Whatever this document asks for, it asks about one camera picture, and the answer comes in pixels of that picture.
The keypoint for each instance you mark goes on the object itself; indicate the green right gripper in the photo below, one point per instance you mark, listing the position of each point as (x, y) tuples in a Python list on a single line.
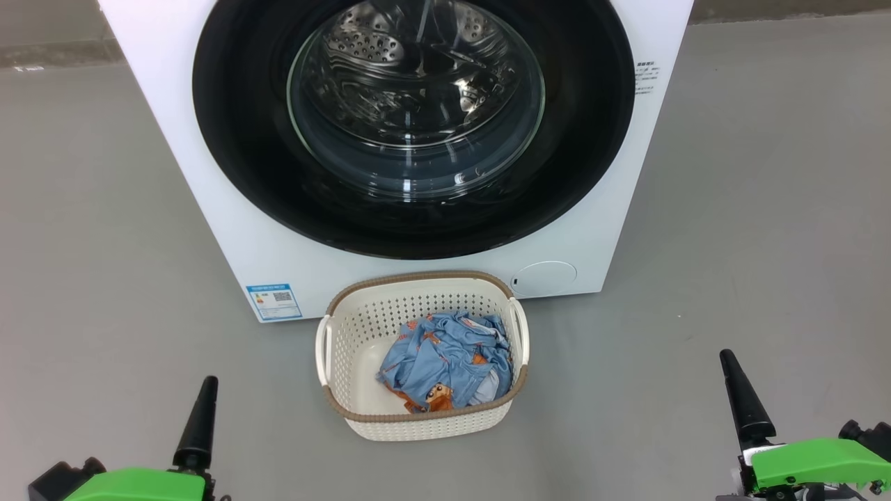
[(814, 465)]

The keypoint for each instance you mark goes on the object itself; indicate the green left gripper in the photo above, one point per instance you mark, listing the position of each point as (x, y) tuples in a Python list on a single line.
[(139, 486)]

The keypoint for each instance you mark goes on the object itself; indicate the blue orange-print garment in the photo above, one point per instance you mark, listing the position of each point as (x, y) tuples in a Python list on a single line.
[(424, 369), (459, 327)]

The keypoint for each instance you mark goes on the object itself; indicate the black round glass washer door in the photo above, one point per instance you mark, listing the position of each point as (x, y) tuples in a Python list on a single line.
[(237, 153)]

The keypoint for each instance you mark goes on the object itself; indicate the white front-load washing machine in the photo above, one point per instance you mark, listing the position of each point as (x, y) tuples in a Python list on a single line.
[(174, 174)]

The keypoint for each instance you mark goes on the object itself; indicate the stainless steel washing machine drum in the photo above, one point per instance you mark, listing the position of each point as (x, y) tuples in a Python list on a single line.
[(369, 42)]

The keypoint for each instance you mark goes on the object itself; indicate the blue energy label sticker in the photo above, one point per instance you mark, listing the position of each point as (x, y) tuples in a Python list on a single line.
[(273, 303)]

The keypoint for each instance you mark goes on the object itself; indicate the cream perforated laundry basket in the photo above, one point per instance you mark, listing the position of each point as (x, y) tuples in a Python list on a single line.
[(348, 348)]

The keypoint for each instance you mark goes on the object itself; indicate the round white filter cover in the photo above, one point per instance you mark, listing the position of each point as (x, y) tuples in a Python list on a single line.
[(546, 278)]

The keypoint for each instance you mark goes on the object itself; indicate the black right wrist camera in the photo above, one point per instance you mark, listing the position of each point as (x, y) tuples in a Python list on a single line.
[(870, 435)]

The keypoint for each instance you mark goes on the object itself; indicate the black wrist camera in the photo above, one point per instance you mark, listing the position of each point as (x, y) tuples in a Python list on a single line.
[(59, 481), (870, 435)]

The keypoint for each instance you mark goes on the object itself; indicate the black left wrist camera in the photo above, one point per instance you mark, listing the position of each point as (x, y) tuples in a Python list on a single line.
[(59, 481)]

